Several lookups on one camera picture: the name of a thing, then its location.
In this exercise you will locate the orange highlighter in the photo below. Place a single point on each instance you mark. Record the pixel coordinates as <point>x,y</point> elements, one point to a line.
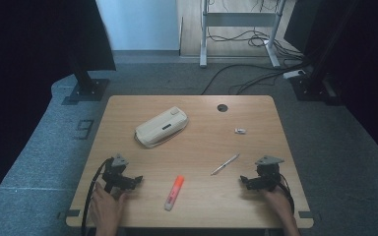
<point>174,192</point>

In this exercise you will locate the black stand with base plate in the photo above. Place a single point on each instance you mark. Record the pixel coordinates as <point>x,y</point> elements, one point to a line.
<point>315,85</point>
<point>87,88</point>

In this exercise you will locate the person's left hand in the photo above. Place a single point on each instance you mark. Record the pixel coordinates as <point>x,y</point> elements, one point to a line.
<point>105,206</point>

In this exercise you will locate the beige pencil case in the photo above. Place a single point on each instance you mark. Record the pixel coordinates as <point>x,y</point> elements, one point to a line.
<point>161,127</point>

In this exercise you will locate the white power strip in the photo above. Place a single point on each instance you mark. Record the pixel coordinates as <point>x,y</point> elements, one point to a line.
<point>293,74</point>

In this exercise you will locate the person's right hand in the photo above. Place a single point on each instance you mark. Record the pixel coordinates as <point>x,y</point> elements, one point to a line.
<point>277,203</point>

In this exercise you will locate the white metal desk frame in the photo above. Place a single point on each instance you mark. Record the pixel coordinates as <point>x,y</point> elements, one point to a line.
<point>239,19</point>

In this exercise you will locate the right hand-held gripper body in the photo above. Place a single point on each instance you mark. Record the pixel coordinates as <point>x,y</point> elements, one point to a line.
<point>268,175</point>

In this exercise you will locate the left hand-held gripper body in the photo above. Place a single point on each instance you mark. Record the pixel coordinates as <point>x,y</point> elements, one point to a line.
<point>114,175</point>

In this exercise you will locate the silver pen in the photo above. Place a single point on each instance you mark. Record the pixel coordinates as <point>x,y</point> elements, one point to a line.
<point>224,164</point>

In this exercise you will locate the dark curtain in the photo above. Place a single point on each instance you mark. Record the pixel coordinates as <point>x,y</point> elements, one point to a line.
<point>29,65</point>
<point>367,65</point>

